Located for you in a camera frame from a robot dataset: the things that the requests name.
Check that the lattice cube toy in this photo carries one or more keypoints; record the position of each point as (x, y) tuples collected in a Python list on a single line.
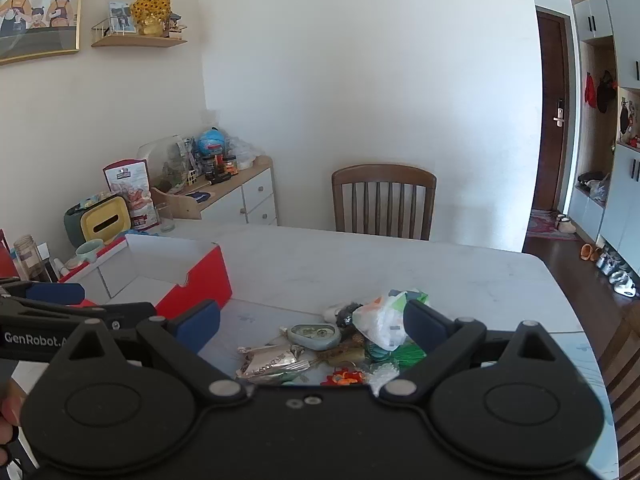
[(191, 177)]

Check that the blue globe ball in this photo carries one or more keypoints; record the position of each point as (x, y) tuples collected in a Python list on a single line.
[(210, 142)]

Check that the silver foil packet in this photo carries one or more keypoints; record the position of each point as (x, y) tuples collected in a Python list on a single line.
[(270, 362)]

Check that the beige slippers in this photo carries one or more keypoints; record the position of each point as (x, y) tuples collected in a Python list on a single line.
[(564, 222)]

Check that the grey plastic bag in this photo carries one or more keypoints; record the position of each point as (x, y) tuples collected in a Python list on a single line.
[(600, 190)]

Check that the light blue printed table mat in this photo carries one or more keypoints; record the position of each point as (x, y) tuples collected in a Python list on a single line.
[(580, 355)]

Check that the golden ornament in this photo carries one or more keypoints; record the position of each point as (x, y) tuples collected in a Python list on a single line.
[(150, 10)]

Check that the patterned door rug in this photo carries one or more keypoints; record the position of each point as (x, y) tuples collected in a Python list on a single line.
[(542, 227)]

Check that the small figurine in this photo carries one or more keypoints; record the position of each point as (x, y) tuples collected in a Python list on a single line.
[(176, 25)]

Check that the dark scrubber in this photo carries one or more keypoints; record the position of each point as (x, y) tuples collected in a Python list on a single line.
[(347, 315)]

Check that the red and white snack bag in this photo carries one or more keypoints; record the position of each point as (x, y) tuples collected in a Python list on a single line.
[(132, 195)]

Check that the glass storage jar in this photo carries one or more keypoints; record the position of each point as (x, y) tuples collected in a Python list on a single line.
[(27, 257)]

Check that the small black object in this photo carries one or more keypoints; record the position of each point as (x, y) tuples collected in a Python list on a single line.
[(218, 179)]

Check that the pale blue cabinet unit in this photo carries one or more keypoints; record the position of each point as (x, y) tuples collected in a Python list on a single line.
[(625, 195)]

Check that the dark cloth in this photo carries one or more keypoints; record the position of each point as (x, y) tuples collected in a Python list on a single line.
[(587, 177)]

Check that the green mesh net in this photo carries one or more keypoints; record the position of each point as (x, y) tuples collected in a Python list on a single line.
[(405, 357)]

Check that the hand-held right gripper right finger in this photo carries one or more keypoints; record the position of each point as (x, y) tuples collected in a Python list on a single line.
[(425, 320)]

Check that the wooden wall shelf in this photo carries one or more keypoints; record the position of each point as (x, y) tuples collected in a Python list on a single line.
[(140, 41)]

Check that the wall poster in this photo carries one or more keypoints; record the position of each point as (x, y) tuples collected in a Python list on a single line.
[(40, 10)]

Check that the orange shoes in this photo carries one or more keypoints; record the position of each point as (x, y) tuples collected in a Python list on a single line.
[(589, 251)]

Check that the white printed plastic bag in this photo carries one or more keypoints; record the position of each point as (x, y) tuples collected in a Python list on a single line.
[(380, 325)]

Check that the brown door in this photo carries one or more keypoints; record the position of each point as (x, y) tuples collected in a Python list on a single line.
[(547, 85)]

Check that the white paper roll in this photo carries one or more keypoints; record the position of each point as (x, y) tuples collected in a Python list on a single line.
[(65, 270)]

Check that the row of light shoes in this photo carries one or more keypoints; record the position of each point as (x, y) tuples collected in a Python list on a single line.
[(620, 280)]

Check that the clear drinking glass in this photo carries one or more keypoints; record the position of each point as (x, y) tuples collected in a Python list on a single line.
[(164, 217)]

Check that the dark blue pouch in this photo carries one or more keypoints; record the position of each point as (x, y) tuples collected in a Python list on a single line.
[(195, 193)]

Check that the wooden desk organizer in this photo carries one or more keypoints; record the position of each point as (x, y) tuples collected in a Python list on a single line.
[(175, 207)]

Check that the orange label jar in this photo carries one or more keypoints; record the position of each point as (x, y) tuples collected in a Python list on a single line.
[(230, 165)]

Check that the green and yellow tissue box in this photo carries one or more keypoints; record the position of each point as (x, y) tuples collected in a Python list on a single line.
[(100, 220)]

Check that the grey correction tape dispenser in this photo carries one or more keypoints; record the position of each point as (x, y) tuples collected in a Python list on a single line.
[(312, 335)]

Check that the clear plastic bag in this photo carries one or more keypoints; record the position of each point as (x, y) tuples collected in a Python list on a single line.
[(245, 155)]

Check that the wooden chair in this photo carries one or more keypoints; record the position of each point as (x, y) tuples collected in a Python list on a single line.
[(382, 195), (625, 385)]

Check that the red object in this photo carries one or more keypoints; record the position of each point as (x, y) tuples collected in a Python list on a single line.
[(5, 260)]

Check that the clear bag of toys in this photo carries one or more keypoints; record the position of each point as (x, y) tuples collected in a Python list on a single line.
[(167, 162)]

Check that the clear bag of beads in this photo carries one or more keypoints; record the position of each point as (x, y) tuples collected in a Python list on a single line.
[(385, 374)]

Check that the door lock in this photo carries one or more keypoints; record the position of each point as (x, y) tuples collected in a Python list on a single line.
[(559, 112)]

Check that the blue cloth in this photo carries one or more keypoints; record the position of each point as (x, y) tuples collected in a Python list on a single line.
[(145, 233)]

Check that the mint green mug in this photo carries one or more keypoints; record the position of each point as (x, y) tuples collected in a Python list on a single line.
[(89, 251)]

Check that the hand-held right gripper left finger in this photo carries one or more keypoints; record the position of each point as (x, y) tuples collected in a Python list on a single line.
[(200, 325)]

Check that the red hanging ornament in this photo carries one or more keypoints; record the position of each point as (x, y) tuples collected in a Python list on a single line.
[(590, 90)]

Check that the photo card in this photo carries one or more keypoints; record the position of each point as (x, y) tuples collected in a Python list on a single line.
[(121, 16)]

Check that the red cardboard box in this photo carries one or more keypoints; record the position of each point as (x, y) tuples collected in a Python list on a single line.
[(210, 280)]

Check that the black hanging bag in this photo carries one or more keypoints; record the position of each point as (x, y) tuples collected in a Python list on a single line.
[(606, 92)]

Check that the person's left hand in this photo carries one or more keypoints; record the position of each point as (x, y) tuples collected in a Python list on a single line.
[(6, 410)]

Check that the white sideboard with wooden top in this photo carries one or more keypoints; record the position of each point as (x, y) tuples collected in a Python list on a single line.
[(255, 195)]

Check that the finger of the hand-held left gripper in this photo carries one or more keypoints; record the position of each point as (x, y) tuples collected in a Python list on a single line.
[(55, 292), (130, 312)]

